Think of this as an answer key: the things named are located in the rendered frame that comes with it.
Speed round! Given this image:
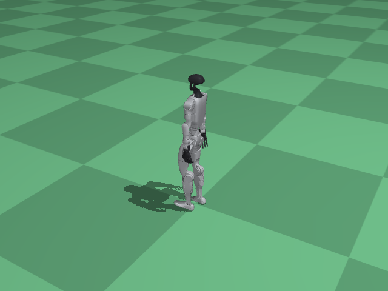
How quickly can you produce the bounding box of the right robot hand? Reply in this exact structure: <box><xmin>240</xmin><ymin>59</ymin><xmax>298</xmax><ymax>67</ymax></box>
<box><xmin>199</xmin><ymin>130</ymin><xmax>208</xmax><ymax>148</ymax></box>

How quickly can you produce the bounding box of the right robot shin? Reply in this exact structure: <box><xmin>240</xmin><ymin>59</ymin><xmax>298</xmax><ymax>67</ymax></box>
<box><xmin>194</xmin><ymin>166</ymin><xmax>204</xmax><ymax>198</ymax></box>

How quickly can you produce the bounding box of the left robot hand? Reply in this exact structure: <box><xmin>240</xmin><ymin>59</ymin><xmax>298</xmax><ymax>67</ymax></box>
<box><xmin>182</xmin><ymin>145</ymin><xmax>194</xmax><ymax>163</ymax></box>

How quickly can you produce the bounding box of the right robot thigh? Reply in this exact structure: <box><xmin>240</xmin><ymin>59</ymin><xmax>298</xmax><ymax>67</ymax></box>
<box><xmin>190</xmin><ymin>137</ymin><xmax>204</xmax><ymax>175</ymax></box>

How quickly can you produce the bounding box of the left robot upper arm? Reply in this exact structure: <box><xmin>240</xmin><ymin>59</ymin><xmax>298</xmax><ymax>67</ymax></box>
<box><xmin>183</xmin><ymin>99</ymin><xmax>194</xmax><ymax>129</ymax></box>

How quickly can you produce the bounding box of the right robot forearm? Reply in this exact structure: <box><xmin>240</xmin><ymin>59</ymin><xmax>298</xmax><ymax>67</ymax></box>
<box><xmin>199</xmin><ymin>114</ymin><xmax>206</xmax><ymax>134</ymax></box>

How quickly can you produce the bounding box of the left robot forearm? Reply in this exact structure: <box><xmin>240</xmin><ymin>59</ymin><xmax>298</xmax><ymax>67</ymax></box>
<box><xmin>182</xmin><ymin>124</ymin><xmax>191</xmax><ymax>150</ymax></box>

